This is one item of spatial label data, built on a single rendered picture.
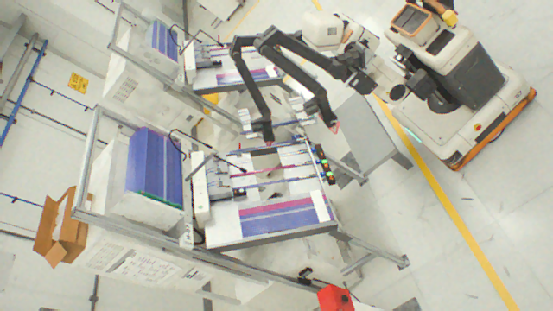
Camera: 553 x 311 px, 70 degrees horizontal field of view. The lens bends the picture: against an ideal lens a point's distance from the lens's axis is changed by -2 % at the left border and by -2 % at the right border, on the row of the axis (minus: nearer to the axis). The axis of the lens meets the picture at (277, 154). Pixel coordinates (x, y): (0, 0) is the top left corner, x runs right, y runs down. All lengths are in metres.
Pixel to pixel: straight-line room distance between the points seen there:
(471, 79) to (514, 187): 0.69
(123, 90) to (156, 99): 0.26
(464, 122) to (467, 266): 0.84
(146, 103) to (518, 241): 2.66
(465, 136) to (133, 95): 2.33
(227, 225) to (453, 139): 1.42
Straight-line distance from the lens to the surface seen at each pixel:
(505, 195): 2.65
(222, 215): 2.28
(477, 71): 2.41
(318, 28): 1.97
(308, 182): 2.40
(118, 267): 2.26
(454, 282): 2.62
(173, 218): 2.11
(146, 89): 3.20
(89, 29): 5.15
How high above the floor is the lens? 2.36
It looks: 36 degrees down
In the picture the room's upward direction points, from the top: 60 degrees counter-clockwise
